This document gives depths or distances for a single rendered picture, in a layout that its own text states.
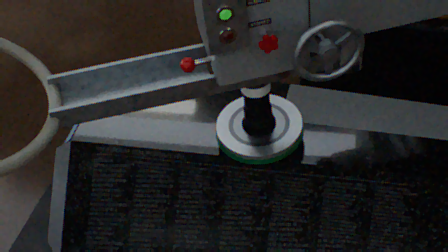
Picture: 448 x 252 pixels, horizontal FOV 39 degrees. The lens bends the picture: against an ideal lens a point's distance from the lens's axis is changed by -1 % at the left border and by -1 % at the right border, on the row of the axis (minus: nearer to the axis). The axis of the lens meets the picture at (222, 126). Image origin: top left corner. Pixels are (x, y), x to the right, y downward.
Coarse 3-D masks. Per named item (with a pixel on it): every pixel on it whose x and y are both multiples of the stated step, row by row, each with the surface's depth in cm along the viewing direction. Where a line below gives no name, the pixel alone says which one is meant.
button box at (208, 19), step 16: (208, 0) 115; (224, 0) 116; (240, 0) 116; (208, 16) 117; (240, 16) 119; (208, 32) 120; (240, 32) 121; (208, 48) 123; (224, 48) 123; (240, 48) 124
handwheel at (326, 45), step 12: (324, 24) 120; (336, 24) 121; (348, 24) 121; (300, 36) 122; (312, 36) 121; (324, 36) 128; (348, 36) 124; (360, 36) 124; (300, 48) 123; (312, 48) 124; (324, 48) 124; (336, 48) 124; (360, 48) 126; (300, 60) 125; (324, 60) 125; (348, 60) 129; (300, 72) 127; (312, 72) 129; (324, 72) 130; (336, 72) 130
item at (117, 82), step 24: (192, 48) 144; (72, 72) 141; (96, 72) 142; (120, 72) 144; (144, 72) 146; (168, 72) 145; (192, 72) 145; (288, 72) 139; (72, 96) 142; (96, 96) 142; (120, 96) 135; (144, 96) 136; (168, 96) 137; (192, 96) 139; (72, 120) 136
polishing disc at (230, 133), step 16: (272, 96) 165; (224, 112) 162; (240, 112) 162; (288, 112) 160; (224, 128) 159; (240, 128) 158; (288, 128) 156; (224, 144) 155; (240, 144) 154; (256, 144) 154; (272, 144) 153; (288, 144) 153
